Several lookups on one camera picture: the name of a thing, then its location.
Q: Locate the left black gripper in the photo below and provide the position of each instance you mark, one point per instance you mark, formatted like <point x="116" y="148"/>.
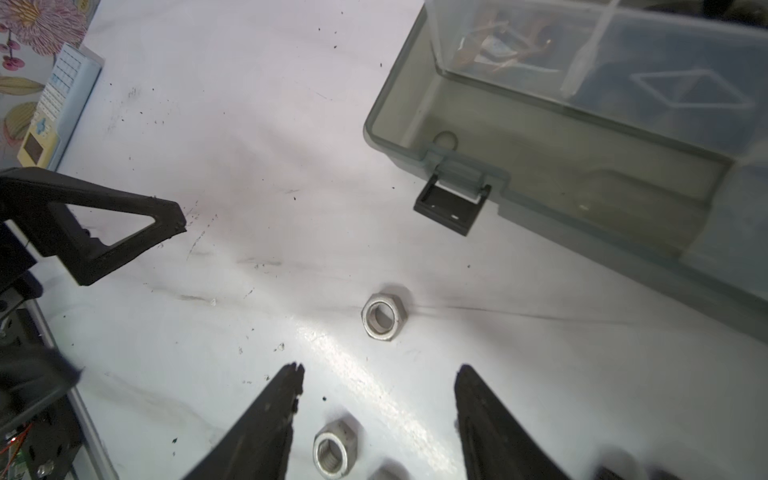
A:
<point x="15" y="264"/>

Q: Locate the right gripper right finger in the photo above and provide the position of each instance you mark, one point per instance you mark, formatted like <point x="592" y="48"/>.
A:
<point x="494" y="444"/>

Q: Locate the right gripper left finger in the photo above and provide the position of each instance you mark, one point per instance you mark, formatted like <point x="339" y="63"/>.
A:
<point x="259" y="443"/>

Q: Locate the silver hex nut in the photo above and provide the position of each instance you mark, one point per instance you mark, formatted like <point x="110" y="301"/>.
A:
<point x="335" y="450"/>
<point x="383" y="316"/>

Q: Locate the yellow grey calculator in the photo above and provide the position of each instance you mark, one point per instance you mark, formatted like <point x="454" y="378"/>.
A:
<point x="59" y="108"/>

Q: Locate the grey compartment organizer box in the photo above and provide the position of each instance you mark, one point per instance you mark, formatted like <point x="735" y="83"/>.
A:
<point x="631" y="132"/>

